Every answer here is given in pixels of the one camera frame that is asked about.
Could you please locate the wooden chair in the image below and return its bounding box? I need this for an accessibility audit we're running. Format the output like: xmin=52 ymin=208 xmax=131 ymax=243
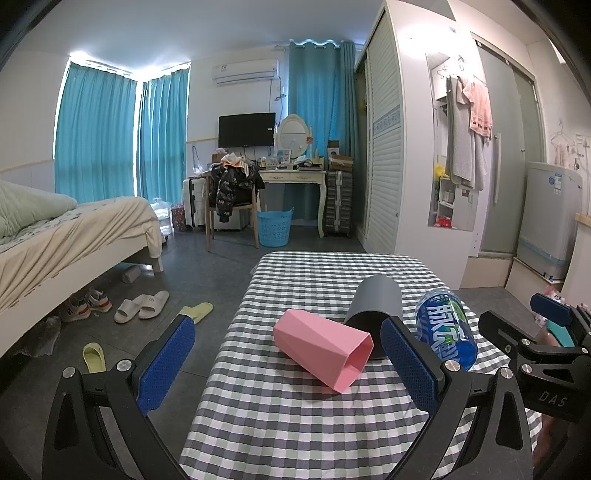
xmin=204 ymin=173 xmax=260 ymax=252

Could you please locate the blue laundry basket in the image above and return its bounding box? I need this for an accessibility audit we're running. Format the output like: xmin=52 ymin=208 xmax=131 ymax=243
xmin=256 ymin=208 xmax=295 ymax=247

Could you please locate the white air conditioner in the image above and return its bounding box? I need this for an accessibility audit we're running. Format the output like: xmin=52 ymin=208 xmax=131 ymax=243
xmin=211 ymin=59 xmax=280 ymax=86

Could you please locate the tall teal curtain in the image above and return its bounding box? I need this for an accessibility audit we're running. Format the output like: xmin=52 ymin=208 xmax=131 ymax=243
xmin=288 ymin=41 xmax=362 ymax=222

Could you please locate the wide teal curtain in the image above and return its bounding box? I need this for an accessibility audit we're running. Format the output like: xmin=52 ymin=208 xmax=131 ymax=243
xmin=54 ymin=62 xmax=139 ymax=204

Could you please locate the person's right forearm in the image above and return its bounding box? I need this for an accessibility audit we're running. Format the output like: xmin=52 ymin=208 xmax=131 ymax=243
xmin=533 ymin=412 xmax=570 ymax=468

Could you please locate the white washing machine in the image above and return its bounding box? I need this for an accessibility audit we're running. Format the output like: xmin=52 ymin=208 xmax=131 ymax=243
xmin=516 ymin=161 xmax=583 ymax=280

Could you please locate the grey cup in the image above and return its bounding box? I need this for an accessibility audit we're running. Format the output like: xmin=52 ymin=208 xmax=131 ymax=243
xmin=344 ymin=274 xmax=403 ymax=361

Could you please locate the checkered tablecloth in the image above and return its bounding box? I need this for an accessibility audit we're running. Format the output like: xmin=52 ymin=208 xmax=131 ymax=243
xmin=178 ymin=251 xmax=543 ymax=480

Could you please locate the pile of light clothes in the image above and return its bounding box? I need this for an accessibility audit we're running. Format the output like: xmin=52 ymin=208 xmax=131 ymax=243
xmin=221 ymin=152 xmax=250 ymax=176

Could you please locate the white dressing table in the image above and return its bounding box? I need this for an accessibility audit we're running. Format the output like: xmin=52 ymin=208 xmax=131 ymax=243
xmin=256 ymin=167 xmax=328 ymax=239

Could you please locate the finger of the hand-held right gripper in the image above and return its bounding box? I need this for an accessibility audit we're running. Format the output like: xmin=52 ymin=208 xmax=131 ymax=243
xmin=479 ymin=310 xmax=539 ymax=366
xmin=530 ymin=293 xmax=591 ymax=347

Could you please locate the white slipper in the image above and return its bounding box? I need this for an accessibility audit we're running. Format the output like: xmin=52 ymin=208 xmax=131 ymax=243
xmin=114 ymin=298 xmax=142 ymax=324
xmin=139 ymin=291 xmax=170 ymax=320

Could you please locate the narrow teal curtain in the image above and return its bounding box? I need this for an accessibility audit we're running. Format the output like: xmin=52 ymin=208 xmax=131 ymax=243
xmin=136 ymin=69 xmax=191 ymax=201

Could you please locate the pink hanging towel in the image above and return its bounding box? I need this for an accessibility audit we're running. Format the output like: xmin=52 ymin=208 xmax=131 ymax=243
xmin=462 ymin=78 xmax=493 ymax=141

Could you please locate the white suitcase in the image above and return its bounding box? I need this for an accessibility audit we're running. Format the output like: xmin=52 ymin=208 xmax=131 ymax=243
xmin=182 ymin=178 xmax=207 ymax=229

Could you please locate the white sneaker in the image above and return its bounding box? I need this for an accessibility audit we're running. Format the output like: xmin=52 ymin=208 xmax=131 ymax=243
xmin=85 ymin=287 xmax=113 ymax=314
xmin=60 ymin=295 xmax=91 ymax=323

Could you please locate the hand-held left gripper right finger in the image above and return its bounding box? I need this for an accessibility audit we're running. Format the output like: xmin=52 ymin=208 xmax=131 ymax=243
xmin=381 ymin=316 xmax=539 ymax=480

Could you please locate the black television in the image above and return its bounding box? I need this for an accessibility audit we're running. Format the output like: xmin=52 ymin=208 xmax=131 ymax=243
xmin=218 ymin=112 xmax=276 ymax=147

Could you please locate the bed with beige sheet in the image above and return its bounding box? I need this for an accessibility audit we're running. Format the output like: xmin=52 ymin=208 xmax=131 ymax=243
xmin=0 ymin=180 xmax=164 ymax=354

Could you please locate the frosted glass door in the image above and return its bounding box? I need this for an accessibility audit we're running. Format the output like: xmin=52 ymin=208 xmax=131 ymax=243
xmin=471 ymin=41 xmax=546 ymax=257

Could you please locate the white wardrobe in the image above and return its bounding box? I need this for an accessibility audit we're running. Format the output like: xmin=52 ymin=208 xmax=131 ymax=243
xmin=353 ymin=0 xmax=462 ymax=256

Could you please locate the green slipper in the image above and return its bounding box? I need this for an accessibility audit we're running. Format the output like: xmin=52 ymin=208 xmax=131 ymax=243
xmin=178 ymin=302 xmax=214 ymax=325
xmin=83 ymin=342 xmax=107 ymax=374

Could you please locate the blue plastic bottle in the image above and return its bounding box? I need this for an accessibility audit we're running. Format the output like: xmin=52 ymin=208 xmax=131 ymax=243
xmin=414 ymin=287 xmax=478 ymax=372

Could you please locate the light green blanket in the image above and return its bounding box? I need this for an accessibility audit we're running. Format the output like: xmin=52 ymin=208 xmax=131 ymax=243
xmin=0 ymin=180 xmax=78 ymax=245

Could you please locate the grey hanging towel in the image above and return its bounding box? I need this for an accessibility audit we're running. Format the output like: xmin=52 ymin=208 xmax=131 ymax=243
xmin=445 ymin=76 xmax=486 ymax=188

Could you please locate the oval vanity mirror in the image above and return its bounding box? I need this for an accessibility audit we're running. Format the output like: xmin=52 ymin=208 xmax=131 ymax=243
xmin=277 ymin=114 xmax=309 ymax=158

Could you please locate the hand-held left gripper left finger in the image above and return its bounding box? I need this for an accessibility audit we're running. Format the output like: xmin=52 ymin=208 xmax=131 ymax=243
xmin=42 ymin=315 xmax=197 ymax=480

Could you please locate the dark drawer storage unit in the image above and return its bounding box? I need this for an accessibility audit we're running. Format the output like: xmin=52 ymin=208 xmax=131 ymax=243
xmin=325 ymin=171 xmax=354 ymax=238

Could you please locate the pink faceted cup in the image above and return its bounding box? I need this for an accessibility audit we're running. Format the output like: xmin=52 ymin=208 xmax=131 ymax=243
xmin=273 ymin=309 xmax=375 ymax=394

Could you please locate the black jacket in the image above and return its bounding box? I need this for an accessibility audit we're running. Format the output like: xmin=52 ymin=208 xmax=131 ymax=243
xmin=207 ymin=162 xmax=266 ymax=219

